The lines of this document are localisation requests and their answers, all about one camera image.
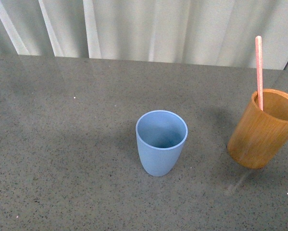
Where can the light blue plastic cup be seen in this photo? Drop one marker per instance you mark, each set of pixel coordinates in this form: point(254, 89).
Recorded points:
point(161, 136)

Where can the brown bamboo chopstick holder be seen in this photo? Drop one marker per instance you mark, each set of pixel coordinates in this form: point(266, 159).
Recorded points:
point(260, 133)

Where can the white pleated curtain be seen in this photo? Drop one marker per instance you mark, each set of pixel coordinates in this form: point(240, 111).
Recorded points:
point(211, 32)

